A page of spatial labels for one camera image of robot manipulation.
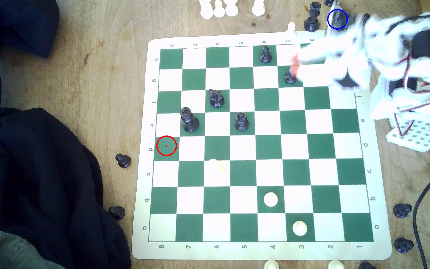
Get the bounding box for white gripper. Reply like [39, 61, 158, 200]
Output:
[291, 22, 374, 90]

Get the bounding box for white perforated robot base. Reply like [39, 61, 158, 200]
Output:
[386, 119, 430, 152]

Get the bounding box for black chess king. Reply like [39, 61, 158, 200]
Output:
[303, 2, 321, 32]

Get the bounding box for black chess rook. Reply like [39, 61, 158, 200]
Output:
[234, 112, 249, 131]

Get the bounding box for black chess knight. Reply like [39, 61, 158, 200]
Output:
[208, 89, 225, 109]

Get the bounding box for green white chess board mat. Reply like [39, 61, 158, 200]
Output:
[131, 29, 393, 261]

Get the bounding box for black chess queen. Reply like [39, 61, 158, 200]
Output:
[180, 107, 200, 133]

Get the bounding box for dark navy cloth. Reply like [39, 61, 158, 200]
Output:
[0, 0, 131, 269]

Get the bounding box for olive green cloth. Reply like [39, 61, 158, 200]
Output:
[0, 223, 66, 269]

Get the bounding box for red black servo wire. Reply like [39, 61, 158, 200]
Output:
[393, 111, 415, 138]

